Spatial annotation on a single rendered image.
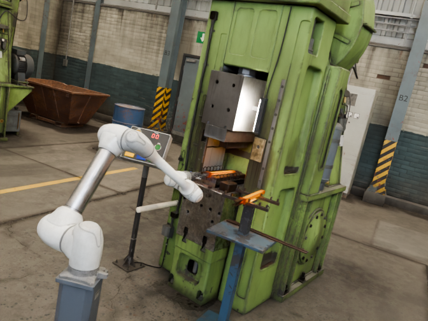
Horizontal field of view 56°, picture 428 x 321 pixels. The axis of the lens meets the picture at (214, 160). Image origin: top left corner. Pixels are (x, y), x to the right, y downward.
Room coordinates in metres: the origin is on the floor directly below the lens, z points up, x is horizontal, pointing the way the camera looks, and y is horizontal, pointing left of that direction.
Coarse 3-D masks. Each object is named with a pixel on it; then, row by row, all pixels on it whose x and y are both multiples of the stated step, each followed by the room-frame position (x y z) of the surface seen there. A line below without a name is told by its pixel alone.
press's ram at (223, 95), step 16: (224, 80) 3.02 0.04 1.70; (240, 80) 2.94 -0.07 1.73; (256, 80) 3.07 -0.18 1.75; (208, 96) 3.08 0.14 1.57; (224, 96) 3.00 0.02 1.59; (240, 96) 2.93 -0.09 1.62; (256, 96) 3.11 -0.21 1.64; (208, 112) 3.07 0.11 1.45; (224, 112) 2.99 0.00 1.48; (240, 112) 2.97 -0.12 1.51; (256, 112) 3.15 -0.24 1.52; (224, 128) 2.98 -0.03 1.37; (240, 128) 3.00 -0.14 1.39
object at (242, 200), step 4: (256, 192) 2.61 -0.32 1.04; (260, 192) 2.63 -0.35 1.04; (264, 192) 2.70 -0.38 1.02; (248, 196) 2.47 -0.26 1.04; (252, 196) 2.50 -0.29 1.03; (256, 196) 2.57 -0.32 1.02; (236, 200) 2.32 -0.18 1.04; (240, 200) 2.33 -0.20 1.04; (244, 200) 2.37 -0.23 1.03; (236, 204) 2.31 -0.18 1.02; (240, 204) 2.34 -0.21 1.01
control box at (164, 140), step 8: (136, 128) 3.26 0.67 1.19; (152, 136) 3.22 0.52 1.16; (160, 136) 3.21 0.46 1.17; (168, 136) 3.21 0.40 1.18; (160, 144) 3.18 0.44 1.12; (168, 144) 3.19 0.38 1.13; (160, 152) 3.14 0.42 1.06; (128, 160) 3.18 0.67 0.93; (136, 160) 3.12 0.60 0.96; (144, 160) 3.11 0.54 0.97
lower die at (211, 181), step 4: (236, 172) 3.27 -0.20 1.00; (240, 172) 3.31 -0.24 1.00; (212, 176) 2.98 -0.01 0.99; (216, 176) 3.00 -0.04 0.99; (220, 176) 3.03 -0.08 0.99; (224, 176) 3.06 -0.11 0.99; (228, 176) 3.09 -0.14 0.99; (232, 176) 3.13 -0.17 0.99; (240, 176) 3.23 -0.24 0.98; (244, 176) 3.28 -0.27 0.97; (196, 180) 3.06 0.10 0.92; (200, 180) 3.04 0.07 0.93; (204, 180) 3.01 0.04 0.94; (208, 180) 2.99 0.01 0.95; (212, 180) 2.97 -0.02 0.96; (216, 180) 2.96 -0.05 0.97; (220, 180) 3.00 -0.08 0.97; (224, 180) 3.05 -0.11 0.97; (244, 180) 3.29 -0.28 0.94; (208, 184) 2.99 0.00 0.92; (212, 184) 2.97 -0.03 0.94; (216, 184) 2.96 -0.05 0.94
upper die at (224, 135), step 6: (210, 126) 3.04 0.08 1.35; (216, 126) 3.02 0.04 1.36; (204, 132) 3.07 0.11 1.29; (210, 132) 3.04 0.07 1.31; (216, 132) 3.01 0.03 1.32; (222, 132) 2.97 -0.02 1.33; (228, 132) 2.98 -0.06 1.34; (234, 132) 3.04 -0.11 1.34; (240, 132) 3.11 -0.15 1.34; (246, 132) 3.19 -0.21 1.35; (216, 138) 3.00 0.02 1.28; (222, 138) 2.97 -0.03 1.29; (228, 138) 2.99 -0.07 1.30; (234, 138) 3.06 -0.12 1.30; (240, 138) 3.13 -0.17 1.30; (246, 138) 3.20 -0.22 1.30; (252, 138) 3.27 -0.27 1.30
